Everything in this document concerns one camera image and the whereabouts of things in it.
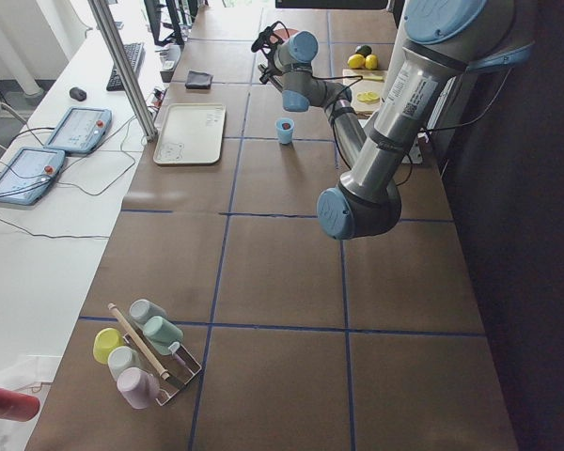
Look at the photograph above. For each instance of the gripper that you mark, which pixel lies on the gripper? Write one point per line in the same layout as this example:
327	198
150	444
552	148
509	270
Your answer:
272	67

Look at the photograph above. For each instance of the yellow lemon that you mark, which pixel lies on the yellow lemon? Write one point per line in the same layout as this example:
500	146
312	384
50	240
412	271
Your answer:
356	61
371	62

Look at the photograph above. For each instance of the cream bear tray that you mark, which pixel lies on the cream bear tray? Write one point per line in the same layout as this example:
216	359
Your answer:
192	134

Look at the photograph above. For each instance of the grey folded cloth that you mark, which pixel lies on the grey folded cloth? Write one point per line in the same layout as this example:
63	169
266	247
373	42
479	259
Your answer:
198	80

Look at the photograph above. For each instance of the upper teach pendant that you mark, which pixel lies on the upper teach pendant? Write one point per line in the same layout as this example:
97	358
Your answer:
80	130

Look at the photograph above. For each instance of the wooden cutting board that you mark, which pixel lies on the wooden cutting board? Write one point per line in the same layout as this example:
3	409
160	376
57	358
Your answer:
361	81

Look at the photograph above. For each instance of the red bottle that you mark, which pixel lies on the red bottle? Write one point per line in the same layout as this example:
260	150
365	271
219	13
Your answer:
16	406

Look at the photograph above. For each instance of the light blue cup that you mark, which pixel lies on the light blue cup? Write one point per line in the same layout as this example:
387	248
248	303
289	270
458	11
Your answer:
284	137

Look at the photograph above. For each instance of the white wire cup rack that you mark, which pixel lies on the white wire cup rack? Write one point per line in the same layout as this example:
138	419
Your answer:
181	364

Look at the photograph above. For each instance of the lower teach pendant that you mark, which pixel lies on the lower teach pendant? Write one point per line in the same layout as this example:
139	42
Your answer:
29	175

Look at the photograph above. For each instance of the aluminium frame post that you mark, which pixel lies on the aluminium frame post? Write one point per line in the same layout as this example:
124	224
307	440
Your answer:
104	19

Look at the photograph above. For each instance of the pale green cup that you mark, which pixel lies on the pale green cup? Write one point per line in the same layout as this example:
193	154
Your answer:
142	310

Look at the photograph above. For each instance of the grey cup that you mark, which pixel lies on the grey cup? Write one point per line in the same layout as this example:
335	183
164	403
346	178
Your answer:
122	358

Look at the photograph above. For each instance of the teach pendant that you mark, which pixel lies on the teach pendant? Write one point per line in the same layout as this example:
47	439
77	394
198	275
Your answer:
80	130
29	175

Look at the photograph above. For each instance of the wooden rack handle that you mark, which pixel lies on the wooden rack handle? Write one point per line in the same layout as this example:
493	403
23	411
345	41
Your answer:
138	341

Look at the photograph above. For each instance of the pink cup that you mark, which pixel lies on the pink cup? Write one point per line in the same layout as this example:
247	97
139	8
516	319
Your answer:
138	387

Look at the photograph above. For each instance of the lemon slices stack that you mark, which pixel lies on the lemon slices stack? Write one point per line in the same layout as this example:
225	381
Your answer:
368	97

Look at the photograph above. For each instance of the mint green cup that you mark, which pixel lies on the mint green cup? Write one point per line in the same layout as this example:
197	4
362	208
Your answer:
161	334

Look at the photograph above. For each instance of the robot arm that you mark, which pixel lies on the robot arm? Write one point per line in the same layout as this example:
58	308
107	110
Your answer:
289	70
444	39

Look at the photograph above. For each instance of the yellow cup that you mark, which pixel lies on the yellow cup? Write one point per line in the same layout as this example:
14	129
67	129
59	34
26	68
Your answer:
105	341

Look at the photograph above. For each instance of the black computer mouse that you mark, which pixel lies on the black computer mouse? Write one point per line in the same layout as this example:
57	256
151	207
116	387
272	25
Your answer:
77	94

